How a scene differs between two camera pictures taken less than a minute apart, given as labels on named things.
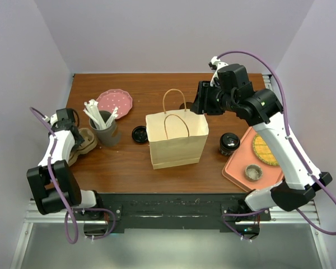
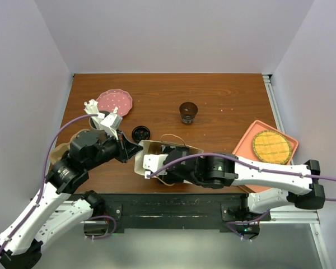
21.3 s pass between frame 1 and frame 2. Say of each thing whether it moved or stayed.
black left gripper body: moved
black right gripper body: moved
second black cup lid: stayed
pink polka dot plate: stayed
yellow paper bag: moved
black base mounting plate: stayed
